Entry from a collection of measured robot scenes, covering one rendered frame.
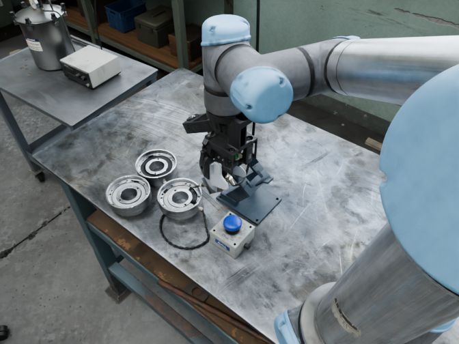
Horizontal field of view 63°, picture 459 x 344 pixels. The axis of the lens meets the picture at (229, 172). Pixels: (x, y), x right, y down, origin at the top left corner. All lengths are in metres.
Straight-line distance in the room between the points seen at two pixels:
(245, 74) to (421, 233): 0.35
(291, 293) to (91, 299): 1.13
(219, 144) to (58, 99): 0.99
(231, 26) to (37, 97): 1.15
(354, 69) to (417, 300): 0.29
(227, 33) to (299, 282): 0.51
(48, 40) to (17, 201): 0.92
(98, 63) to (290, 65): 1.14
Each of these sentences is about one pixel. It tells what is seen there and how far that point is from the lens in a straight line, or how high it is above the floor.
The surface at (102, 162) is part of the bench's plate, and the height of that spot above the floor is 0.80.
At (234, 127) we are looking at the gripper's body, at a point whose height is 1.10.
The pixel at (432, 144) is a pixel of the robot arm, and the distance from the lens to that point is 0.20.
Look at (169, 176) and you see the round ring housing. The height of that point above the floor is 0.83.
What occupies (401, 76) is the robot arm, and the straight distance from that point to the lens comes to 0.44.
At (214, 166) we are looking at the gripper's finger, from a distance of 0.74.
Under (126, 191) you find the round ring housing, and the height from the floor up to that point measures 0.82.
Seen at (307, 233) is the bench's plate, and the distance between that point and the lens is 0.88.
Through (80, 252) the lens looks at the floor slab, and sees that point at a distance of 1.90.
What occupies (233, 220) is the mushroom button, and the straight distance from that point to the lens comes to 0.79.
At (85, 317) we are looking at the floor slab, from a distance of 1.74.
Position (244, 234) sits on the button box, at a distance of 0.81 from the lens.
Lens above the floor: 1.51
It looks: 46 degrees down
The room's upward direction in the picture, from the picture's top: straight up
